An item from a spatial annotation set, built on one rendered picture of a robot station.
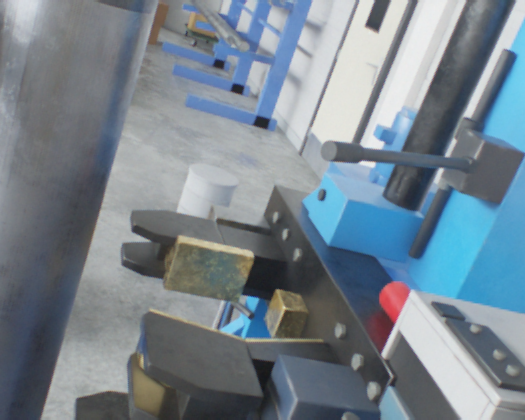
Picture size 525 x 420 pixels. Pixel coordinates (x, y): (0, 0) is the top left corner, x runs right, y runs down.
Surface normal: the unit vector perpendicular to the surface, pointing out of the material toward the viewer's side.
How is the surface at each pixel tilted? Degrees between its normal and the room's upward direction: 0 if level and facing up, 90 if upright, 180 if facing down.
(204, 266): 90
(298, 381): 0
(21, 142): 90
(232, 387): 0
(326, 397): 0
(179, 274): 90
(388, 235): 90
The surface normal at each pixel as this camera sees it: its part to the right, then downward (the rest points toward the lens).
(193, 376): 0.33, -0.88
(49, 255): 0.58, 0.47
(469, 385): -0.92, -0.21
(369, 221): 0.22, 0.41
